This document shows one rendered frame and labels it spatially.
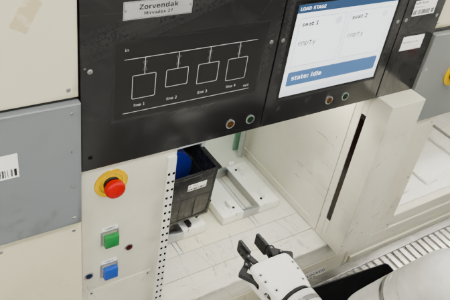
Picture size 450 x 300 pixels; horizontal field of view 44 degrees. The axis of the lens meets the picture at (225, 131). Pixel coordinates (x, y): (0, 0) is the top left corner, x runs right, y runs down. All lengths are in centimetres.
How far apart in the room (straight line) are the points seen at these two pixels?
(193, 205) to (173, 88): 63
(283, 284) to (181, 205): 50
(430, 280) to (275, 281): 42
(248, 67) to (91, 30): 34
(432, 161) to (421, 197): 25
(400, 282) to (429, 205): 125
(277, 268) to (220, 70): 42
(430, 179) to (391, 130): 70
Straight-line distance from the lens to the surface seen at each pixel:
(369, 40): 130
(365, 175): 154
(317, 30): 116
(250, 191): 181
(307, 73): 121
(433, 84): 158
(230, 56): 106
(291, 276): 118
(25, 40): 88
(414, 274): 84
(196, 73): 103
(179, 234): 164
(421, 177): 215
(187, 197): 155
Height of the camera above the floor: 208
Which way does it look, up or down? 35 degrees down
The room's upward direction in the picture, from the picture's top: 10 degrees clockwise
